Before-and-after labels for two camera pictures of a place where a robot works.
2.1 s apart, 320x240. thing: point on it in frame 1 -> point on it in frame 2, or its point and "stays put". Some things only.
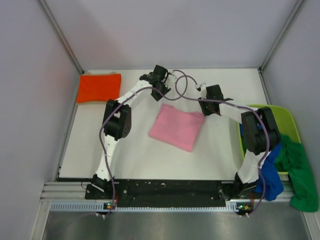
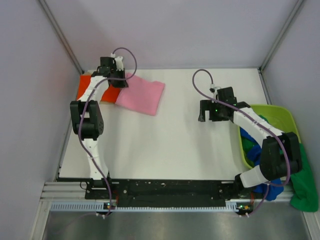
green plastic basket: [284, 121] stays put
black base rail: [165, 193] stays put
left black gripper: [165, 87] -> [122, 84]
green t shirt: [291, 157] stays put
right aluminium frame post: [298, 4] stays put
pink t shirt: [177, 128] -> [141, 95]
